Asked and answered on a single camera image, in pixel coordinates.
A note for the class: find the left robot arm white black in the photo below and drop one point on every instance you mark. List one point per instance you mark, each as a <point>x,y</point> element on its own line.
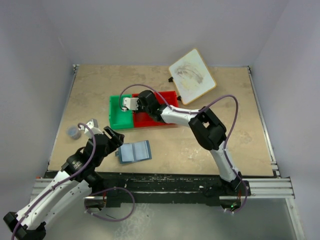
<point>30,222</point>

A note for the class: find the green plastic bin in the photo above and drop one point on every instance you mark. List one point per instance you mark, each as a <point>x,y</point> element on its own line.
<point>119,119</point>

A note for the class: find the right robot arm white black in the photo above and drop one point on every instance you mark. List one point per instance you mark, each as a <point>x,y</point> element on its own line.
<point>206,127</point>

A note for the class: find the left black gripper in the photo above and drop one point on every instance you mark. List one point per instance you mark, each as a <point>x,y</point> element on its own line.
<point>115,141</point>

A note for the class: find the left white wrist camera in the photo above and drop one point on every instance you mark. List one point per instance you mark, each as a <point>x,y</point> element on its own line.
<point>90,128</point>

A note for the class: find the blue card holder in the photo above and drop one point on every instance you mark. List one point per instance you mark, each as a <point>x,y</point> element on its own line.
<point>134,152</point>

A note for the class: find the red double plastic bin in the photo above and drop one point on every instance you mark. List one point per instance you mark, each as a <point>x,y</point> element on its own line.
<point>142,119</point>

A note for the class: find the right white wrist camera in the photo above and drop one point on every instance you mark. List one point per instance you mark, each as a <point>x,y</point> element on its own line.
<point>130,104</point>

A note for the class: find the white board wooden frame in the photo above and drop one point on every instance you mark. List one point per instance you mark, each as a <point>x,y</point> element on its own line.
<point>192,77</point>

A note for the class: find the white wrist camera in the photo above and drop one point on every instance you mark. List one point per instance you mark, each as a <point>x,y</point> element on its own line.
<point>90,128</point>
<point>130,104</point>

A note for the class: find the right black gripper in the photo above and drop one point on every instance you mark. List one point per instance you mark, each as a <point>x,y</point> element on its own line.
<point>139,107</point>

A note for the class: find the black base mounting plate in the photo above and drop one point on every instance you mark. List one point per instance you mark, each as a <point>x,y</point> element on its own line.
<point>159,188</point>

